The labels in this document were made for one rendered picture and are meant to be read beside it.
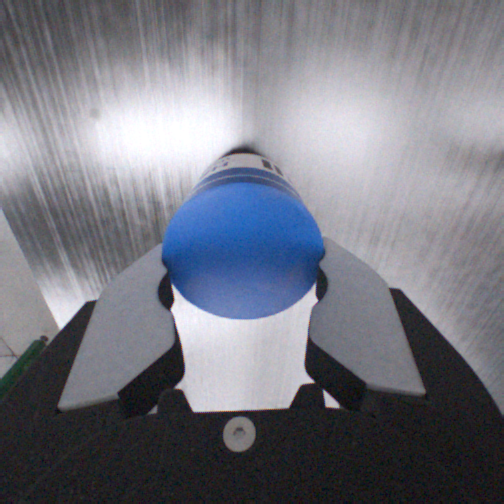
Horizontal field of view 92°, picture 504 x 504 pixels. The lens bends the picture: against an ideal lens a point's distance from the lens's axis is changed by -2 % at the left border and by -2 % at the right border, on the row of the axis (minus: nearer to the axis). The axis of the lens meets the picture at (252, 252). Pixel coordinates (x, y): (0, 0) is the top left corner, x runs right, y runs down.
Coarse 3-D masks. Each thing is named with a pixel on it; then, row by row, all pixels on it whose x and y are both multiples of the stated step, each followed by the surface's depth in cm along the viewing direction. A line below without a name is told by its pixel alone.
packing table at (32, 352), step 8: (40, 336) 143; (32, 344) 137; (40, 344) 139; (24, 352) 133; (32, 352) 133; (40, 352) 138; (24, 360) 128; (32, 360) 130; (16, 368) 124; (24, 368) 128; (8, 376) 120; (16, 376) 123; (0, 384) 117; (8, 384) 118; (0, 392) 114; (0, 400) 114
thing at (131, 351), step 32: (160, 256) 11; (128, 288) 9; (160, 288) 9; (96, 320) 8; (128, 320) 8; (160, 320) 8; (96, 352) 7; (128, 352) 7; (160, 352) 7; (96, 384) 6; (128, 384) 6; (160, 384) 7; (128, 416) 6
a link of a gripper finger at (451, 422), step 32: (416, 320) 7; (416, 352) 6; (448, 352) 6; (448, 384) 6; (480, 384) 5; (384, 416) 5; (416, 416) 5; (448, 416) 5; (480, 416) 5; (448, 448) 4; (480, 448) 4; (480, 480) 4
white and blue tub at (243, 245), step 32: (224, 160) 14; (256, 160) 13; (192, 192) 10; (224, 192) 9; (256, 192) 9; (288, 192) 10; (192, 224) 10; (224, 224) 10; (256, 224) 10; (288, 224) 10; (192, 256) 11; (224, 256) 11; (256, 256) 11; (288, 256) 11; (320, 256) 11; (192, 288) 11; (224, 288) 12; (256, 288) 12; (288, 288) 12
